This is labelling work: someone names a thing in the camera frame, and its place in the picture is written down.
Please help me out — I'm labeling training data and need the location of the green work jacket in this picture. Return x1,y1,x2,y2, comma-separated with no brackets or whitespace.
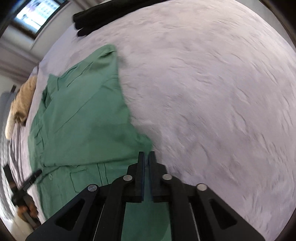
28,44,173,241

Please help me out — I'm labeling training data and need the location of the cream pillow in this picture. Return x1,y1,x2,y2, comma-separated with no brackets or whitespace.
5,111,16,140

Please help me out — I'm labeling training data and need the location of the wall television screen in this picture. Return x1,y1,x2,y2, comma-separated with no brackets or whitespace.
12,0,69,39

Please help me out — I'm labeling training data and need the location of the beige striped garment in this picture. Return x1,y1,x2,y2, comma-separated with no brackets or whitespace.
10,75,37,126

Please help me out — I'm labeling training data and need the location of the black folded garment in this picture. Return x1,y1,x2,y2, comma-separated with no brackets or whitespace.
72,0,166,37

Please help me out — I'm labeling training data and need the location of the grey bed blanket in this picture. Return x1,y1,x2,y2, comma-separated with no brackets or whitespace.
9,1,295,240

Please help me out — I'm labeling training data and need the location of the person left hand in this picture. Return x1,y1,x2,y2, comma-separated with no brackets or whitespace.
17,202,38,220

